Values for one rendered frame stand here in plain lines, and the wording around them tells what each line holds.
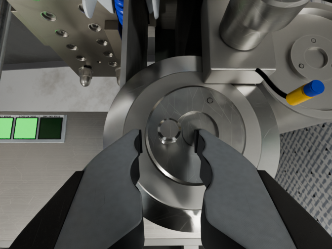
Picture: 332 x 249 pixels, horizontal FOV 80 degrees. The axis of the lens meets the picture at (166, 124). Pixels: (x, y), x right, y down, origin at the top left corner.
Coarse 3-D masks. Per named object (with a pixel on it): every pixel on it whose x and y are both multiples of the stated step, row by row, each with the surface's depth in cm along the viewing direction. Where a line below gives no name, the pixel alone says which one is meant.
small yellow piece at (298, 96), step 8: (256, 72) 15; (264, 80) 14; (272, 88) 14; (304, 88) 11; (312, 88) 11; (320, 88) 11; (288, 96) 13; (296, 96) 12; (304, 96) 12; (312, 96) 11; (296, 104) 13
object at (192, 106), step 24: (168, 96) 15; (192, 96) 15; (216, 96) 15; (192, 120) 15; (216, 120) 15; (240, 120) 15; (192, 144) 14; (240, 144) 14; (168, 168) 14; (192, 168) 14
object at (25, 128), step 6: (18, 120) 49; (24, 120) 49; (30, 120) 49; (36, 120) 49; (18, 126) 49; (24, 126) 49; (30, 126) 49; (18, 132) 49; (24, 132) 49; (30, 132) 49
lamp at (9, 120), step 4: (0, 120) 49; (4, 120) 49; (8, 120) 49; (0, 124) 49; (4, 124) 49; (8, 124) 49; (0, 128) 49; (4, 128) 49; (8, 128) 49; (0, 132) 49; (4, 132) 49; (8, 132) 49; (0, 136) 48; (4, 136) 49; (8, 136) 49
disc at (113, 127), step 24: (144, 72) 18; (168, 72) 18; (120, 96) 17; (264, 96) 18; (120, 120) 17; (264, 120) 17; (264, 144) 17; (264, 168) 16; (144, 192) 16; (144, 216) 15; (168, 216) 15; (192, 216) 15
